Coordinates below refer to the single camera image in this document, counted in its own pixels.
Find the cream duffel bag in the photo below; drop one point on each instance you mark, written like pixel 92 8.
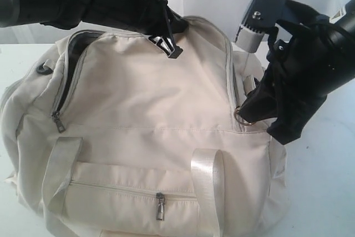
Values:
pixel 110 137

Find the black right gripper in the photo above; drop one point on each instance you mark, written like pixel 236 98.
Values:
pixel 298 79

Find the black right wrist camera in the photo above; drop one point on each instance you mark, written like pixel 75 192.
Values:
pixel 260 18

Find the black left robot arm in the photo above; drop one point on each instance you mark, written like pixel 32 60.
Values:
pixel 62 14

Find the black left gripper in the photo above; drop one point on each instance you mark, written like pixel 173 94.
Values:
pixel 150 17

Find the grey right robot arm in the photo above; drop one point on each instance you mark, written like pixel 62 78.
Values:
pixel 307 16

